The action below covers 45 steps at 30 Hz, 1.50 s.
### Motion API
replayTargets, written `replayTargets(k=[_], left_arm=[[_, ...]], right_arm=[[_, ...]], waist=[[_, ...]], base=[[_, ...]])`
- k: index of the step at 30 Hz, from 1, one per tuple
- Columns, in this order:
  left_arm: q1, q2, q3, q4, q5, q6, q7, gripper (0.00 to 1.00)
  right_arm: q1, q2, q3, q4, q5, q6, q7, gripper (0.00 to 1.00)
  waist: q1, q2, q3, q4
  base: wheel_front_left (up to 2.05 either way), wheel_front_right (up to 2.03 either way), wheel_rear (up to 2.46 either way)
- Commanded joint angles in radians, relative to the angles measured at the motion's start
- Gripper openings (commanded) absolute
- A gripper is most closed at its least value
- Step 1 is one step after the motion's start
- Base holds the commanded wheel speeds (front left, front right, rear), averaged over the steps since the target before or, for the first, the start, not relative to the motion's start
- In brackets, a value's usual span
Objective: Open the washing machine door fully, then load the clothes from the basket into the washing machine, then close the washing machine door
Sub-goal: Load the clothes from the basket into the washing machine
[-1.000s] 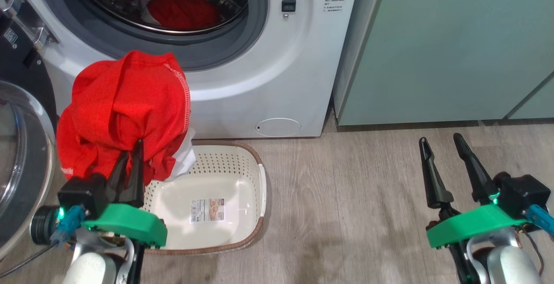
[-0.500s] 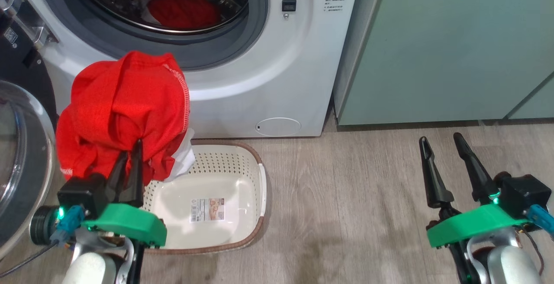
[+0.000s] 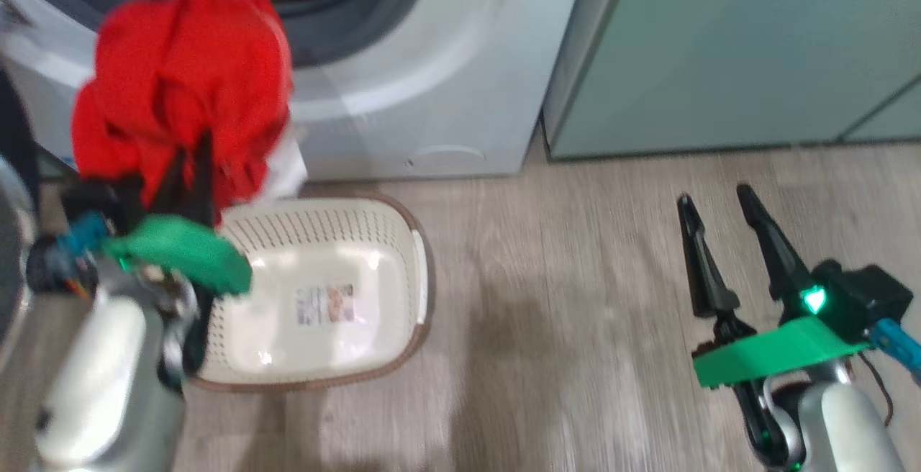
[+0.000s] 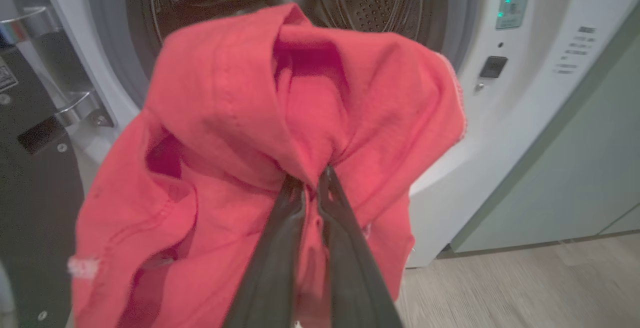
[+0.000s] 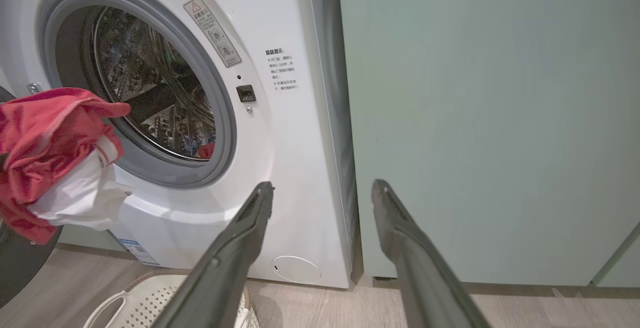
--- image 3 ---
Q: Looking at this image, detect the dark washing machine door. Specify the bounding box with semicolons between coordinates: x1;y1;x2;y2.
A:
0;69;40;358

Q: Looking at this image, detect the cream basket with brown rim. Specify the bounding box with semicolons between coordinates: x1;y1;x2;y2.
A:
189;194;434;392

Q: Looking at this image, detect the basket product label sticker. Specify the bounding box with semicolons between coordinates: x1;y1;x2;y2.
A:
297;283;357;327

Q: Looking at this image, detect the white front-load washing machine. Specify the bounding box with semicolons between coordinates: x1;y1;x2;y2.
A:
0;0;591;181

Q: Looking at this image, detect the blue-plug right camera cable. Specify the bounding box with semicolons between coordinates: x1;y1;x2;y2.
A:
871;317;921;386

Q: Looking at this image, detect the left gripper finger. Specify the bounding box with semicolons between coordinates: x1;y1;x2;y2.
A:
148;147;189;217
189;130;217;227

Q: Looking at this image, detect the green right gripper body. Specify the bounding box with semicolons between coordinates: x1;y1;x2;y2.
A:
692;317;871;389

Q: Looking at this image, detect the red white-striped garment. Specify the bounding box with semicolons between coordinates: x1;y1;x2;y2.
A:
71;0;309;232

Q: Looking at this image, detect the round white filter cover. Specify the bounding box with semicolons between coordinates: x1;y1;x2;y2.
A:
405;145;489;171

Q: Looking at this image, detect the blue-plug left camera cable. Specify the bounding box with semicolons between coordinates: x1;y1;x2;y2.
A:
58;213;109;257

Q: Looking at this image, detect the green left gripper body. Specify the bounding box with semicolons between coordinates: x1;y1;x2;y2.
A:
101;214;253;295

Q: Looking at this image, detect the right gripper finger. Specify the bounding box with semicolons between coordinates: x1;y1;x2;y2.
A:
676;195;740;318
736;184;810;300

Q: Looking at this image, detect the pale green cabinet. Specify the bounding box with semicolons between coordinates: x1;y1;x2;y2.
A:
541;0;921;162

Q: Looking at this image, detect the blue-plug camera cable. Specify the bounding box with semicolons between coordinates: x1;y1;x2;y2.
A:
871;317;921;386
58;213;109;257

